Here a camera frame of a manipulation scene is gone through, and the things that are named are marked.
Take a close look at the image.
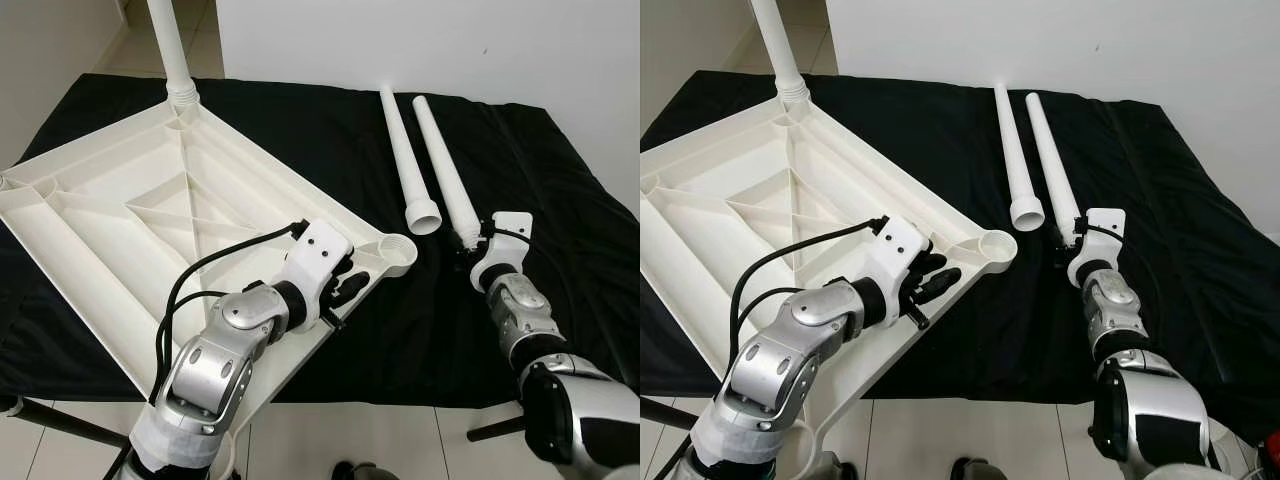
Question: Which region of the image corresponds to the black metal table leg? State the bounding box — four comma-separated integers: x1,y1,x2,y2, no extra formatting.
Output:
10,398,131,449
467,418,526,442
640,395,698,433

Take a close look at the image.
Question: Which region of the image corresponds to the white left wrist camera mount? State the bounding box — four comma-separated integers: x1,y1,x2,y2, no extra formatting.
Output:
280,222,353,331
862,215,933,329

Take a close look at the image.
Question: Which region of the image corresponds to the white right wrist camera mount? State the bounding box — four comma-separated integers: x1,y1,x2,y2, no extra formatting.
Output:
470,212,534,291
1065,208,1126,289

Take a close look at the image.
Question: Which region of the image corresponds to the white plastic table leg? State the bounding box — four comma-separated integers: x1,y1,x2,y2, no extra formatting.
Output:
412,95,483,251
380,85,443,236
750,0,811,106
1025,92,1083,246
993,82,1046,233
148,0,201,109

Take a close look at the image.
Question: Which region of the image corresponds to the black table cloth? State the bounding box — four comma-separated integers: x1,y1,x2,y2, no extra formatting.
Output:
0,72,641,406
640,70,1280,406

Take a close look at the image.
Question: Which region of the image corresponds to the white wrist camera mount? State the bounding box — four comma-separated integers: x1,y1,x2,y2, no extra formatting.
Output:
280,222,353,331
470,212,534,291
862,215,933,329
1065,208,1126,289

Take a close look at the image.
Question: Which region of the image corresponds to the white plastic table top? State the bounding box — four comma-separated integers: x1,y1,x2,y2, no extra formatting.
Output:
0,95,419,480
640,95,1019,480

